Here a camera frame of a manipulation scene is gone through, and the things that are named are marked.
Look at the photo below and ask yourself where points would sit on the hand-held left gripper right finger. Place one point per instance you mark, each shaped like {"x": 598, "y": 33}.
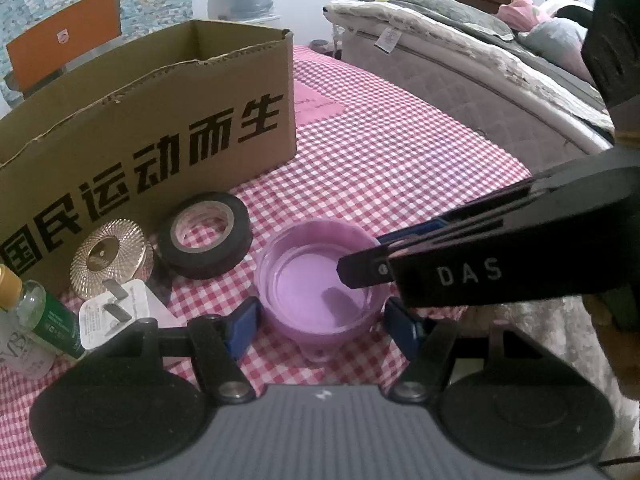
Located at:
{"x": 400, "y": 330}

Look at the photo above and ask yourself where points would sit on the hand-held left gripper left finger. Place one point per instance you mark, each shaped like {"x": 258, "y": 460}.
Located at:
{"x": 245, "y": 325}

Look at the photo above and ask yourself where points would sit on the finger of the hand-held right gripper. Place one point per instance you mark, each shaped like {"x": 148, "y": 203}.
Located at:
{"x": 365, "y": 267}
{"x": 415, "y": 230}

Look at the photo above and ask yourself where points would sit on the purple plastic bowl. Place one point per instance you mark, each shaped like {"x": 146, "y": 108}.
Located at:
{"x": 310, "y": 280}

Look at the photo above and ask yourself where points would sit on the white charger plug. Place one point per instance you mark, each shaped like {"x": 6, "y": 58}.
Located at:
{"x": 145, "y": 305}

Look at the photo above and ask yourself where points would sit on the brown cardboard box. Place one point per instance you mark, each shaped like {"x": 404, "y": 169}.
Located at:
{"x": 150, "y": 125}

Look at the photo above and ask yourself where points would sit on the white plastic bottle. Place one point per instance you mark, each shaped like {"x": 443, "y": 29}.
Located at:
{"x": 20, "y": 355}

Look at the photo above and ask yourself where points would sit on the person's right hand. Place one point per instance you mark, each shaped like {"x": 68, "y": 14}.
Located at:
{"x": 625, "y": 360}

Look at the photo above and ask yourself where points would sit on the red checkered tablecloth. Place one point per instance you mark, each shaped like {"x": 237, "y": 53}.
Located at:
{"x": 375, "y": 160}

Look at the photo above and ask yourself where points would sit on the black tape roll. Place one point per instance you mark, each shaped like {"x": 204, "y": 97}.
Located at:
{"x": 235, "y": 230}

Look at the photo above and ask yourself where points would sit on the grey quilted mattress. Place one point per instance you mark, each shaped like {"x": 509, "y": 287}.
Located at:
{"x": 450, "y": 95}

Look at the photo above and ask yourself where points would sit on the gold-lidded cosmetic jar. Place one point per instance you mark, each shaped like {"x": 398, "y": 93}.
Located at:
{"x": 107, "y": 255}

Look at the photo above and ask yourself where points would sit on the white fleece mattress pad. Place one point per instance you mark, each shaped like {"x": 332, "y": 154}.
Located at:
{"x": 475, "y": 45}

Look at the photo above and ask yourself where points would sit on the green dropper bottle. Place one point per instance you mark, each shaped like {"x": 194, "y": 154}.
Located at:
{"x": 50, "y": 320}

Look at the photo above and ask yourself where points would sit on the light grey pillow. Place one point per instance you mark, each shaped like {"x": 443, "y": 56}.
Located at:
{"x": 555, "y": 42}

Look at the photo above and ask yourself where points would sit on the grey blanket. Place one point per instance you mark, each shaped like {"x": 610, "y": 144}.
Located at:
{"x": 450, "y": 10}

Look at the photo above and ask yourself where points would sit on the pink cloth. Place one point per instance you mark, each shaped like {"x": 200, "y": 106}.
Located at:
{"x": 522, "y": 10}

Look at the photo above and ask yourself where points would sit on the orange and white product box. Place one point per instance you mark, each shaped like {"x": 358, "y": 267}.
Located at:
{"x": 60, "y": 35}

